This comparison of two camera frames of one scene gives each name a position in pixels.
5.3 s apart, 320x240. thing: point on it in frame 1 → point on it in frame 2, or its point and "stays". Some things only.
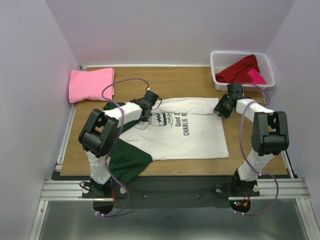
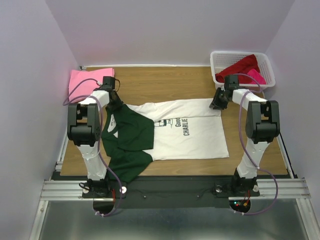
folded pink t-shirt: (85, 85) stays
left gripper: (144, 120) → (117, 104)
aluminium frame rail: (295, 189) stays
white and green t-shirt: (183, 129) stays
